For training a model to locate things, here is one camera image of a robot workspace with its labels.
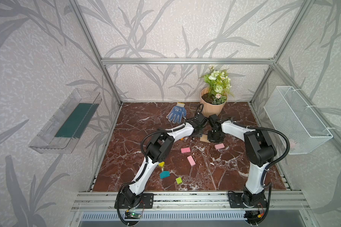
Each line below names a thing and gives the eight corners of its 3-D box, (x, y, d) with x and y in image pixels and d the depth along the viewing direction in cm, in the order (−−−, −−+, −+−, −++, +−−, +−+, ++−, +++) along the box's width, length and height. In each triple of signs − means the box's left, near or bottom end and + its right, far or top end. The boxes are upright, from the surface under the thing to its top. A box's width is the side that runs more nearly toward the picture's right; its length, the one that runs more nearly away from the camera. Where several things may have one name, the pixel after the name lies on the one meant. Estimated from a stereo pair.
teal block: (159, 178, 83) (159, 177, 81) (160, 172, 86) (160, 170, 84) (169, 178, 83) (169, 177, 81) (169, 172, 86) (169, 170, 84)
